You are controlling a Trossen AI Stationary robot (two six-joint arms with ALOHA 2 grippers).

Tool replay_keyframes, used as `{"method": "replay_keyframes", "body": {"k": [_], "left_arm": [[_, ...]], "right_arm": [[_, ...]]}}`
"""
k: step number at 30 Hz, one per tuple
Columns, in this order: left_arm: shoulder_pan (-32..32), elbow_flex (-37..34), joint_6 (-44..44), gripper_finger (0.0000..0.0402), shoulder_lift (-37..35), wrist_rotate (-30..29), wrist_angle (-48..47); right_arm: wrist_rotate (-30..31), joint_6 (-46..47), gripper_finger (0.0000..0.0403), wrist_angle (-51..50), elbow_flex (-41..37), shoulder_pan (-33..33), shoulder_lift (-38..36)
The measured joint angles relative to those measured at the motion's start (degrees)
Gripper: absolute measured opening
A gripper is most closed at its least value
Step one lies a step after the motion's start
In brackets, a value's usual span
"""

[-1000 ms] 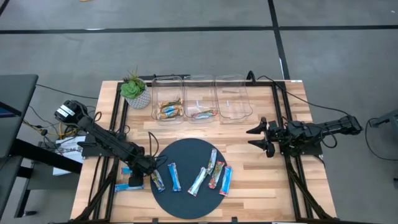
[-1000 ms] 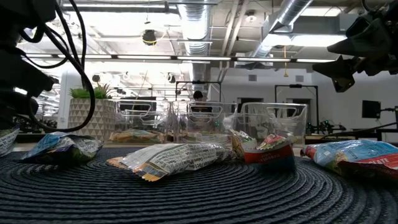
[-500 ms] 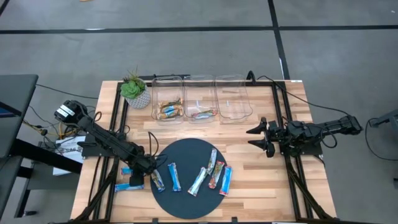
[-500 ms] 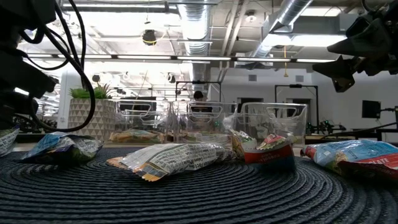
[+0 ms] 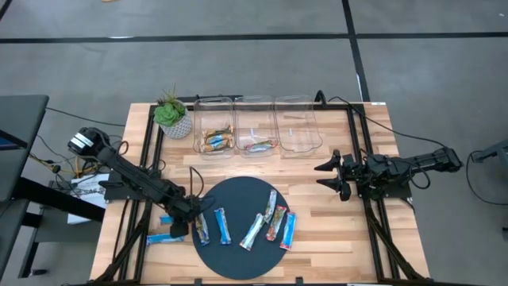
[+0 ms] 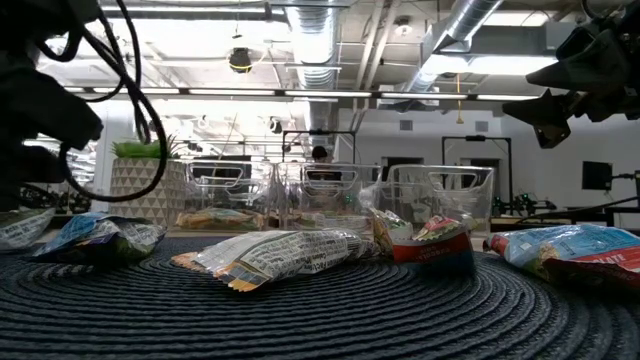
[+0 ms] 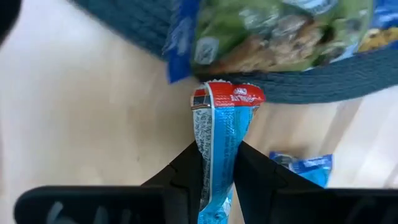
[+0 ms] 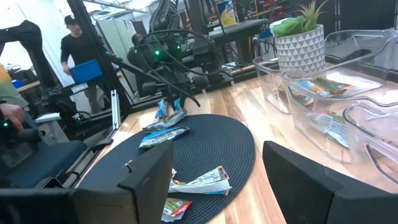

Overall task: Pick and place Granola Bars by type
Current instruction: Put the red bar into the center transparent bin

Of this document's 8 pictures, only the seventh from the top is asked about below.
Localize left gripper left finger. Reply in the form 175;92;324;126
14;141;205;224

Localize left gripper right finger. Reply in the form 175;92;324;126
233;141;398;224

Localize blue granola bar red ends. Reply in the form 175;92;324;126
190;80;267;224
268;151;334;189

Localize blue and green granola bar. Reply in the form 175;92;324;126
162;0;398;85

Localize round dark woven placemat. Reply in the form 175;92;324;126
70;0;398;105

